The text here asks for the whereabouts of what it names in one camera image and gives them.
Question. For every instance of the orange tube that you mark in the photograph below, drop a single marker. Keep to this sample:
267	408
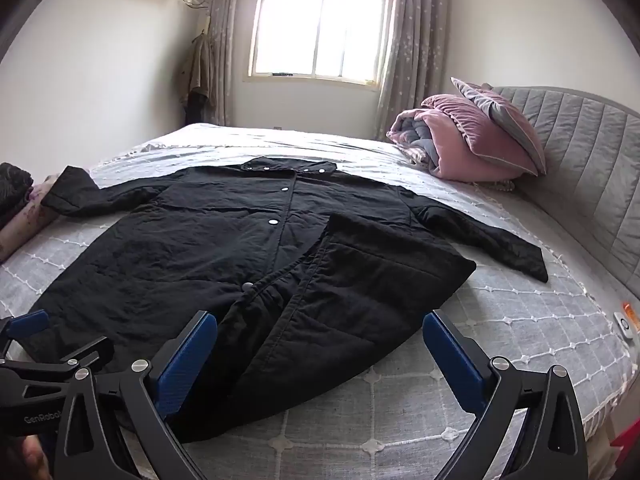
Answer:
627	308

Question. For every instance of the black quilted coat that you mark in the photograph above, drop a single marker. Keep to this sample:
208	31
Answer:
200	240

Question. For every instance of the grey mattress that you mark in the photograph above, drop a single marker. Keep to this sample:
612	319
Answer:
595	260

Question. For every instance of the window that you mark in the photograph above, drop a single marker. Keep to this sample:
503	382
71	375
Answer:
320	30

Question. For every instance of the white flat device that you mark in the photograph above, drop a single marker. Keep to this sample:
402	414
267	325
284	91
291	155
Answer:
626	324

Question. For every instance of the white quilted bedspread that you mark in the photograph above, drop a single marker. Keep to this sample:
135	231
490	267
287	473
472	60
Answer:
425	360

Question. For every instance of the grey pillow with pink back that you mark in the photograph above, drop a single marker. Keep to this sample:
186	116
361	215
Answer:
515	115

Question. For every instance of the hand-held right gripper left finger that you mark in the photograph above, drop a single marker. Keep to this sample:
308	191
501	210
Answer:
185	360

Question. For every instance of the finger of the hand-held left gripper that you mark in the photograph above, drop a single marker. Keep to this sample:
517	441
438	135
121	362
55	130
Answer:
75	352
30	323

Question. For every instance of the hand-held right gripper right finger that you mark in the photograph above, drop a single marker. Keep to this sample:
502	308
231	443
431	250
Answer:
452	360

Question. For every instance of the pink and grey folded quilt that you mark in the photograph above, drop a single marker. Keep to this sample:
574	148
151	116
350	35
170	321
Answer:
407	132

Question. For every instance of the grey padded headboard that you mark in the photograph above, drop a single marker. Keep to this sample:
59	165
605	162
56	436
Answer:
585	150

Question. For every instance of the dark cloth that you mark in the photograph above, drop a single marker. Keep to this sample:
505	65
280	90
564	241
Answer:
15	180

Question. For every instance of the person's left hand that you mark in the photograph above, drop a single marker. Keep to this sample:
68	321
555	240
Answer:
25	457

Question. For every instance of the red object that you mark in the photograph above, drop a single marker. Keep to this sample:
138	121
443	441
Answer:
627	446

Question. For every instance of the grey patterned curtain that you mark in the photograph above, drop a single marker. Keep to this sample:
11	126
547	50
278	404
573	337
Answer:
412	50
225	50

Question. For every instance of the floral pillow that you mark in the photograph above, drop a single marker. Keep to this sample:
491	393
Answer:
25	227

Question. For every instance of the pink velvet pillow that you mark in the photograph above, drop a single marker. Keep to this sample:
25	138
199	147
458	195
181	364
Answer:
480	140

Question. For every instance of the hanging clothes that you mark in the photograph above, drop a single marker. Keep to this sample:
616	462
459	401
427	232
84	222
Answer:
200	70

